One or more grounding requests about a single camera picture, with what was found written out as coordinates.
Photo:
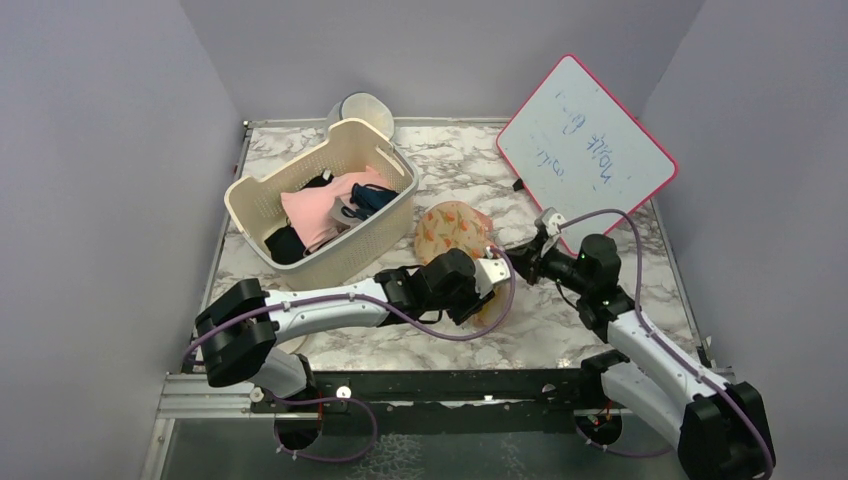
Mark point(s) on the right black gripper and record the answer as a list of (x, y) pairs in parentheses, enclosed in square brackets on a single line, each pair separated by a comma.
[(528, 260)]

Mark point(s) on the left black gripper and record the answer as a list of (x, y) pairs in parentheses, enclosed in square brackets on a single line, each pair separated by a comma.
[(474, 303)]

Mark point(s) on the floral orange laundry bag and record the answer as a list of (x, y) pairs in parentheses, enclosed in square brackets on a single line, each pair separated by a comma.
[(448, 237)]

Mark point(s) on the cream plastic laundry basket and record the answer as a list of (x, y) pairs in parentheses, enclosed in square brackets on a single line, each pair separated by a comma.
[(352, 144)]

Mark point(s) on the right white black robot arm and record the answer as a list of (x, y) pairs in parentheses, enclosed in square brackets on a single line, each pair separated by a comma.
[(718, 429)]

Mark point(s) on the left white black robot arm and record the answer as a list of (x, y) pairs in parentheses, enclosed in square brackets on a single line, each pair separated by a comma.
[(239, 332)]

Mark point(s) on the dark blue bra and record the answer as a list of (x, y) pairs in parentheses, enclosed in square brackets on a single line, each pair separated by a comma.
[(366, 200)]

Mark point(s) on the round beige bra wash bag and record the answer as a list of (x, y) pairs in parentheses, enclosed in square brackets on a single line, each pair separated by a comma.
[(292, 346)]

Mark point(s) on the round white mesh bag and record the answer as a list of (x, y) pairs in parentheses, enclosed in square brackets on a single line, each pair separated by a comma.
[(366, 107)]

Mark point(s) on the pink framed whiteboard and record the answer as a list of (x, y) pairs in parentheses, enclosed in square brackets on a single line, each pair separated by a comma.
[(579, 151)]

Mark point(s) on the pink garment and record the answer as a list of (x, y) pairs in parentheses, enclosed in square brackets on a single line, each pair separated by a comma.
[(314, 211)]

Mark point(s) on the black garment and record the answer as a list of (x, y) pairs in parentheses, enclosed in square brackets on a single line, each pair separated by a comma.
[(285, 246)]

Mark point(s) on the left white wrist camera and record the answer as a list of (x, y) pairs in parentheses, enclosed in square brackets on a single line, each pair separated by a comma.
[(490, 274)]

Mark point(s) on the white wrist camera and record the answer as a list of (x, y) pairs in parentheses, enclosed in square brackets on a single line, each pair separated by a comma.
[(549, 226), (490, 274)]

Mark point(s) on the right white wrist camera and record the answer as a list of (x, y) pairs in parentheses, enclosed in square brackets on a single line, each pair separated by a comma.
[(549, 226)]

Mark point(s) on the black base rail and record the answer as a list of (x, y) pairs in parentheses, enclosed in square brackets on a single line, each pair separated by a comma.
[(556, 401)]

